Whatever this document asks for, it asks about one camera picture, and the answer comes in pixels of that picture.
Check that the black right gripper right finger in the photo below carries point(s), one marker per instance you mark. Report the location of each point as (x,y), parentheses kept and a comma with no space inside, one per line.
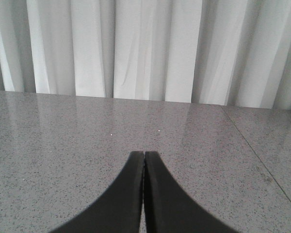
(168,208)

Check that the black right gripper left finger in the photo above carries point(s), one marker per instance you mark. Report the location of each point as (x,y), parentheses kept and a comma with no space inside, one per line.
(118,209)

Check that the grey pleated curtain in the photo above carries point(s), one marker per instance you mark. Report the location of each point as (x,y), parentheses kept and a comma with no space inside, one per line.
(225,52)

